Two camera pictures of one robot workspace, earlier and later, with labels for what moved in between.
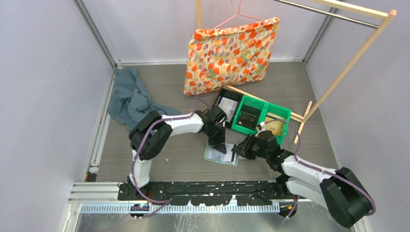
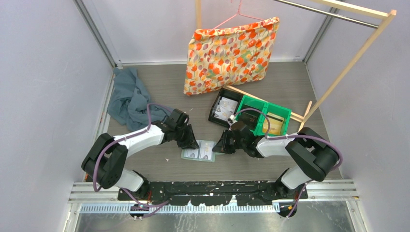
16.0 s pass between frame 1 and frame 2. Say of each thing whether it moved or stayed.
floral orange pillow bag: stayed
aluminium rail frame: stayed
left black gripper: moved
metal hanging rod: stayed
